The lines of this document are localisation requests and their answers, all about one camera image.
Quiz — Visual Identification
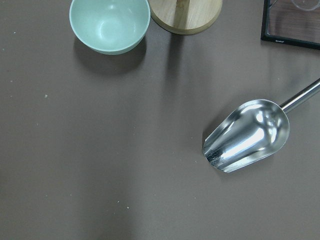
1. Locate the black glass tray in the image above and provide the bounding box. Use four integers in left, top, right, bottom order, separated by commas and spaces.
260, 0, 320, 50

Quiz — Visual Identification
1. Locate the metal ice scoop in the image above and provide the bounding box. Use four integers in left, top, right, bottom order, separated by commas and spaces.
202, 80, 320, 173

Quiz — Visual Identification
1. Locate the wooden cup tree stand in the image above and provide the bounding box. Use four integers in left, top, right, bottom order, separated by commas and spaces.
148, 0, 223, 35

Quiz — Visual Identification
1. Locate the mint green bowl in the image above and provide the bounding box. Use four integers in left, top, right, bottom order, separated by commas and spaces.
69, 0, 151, 55

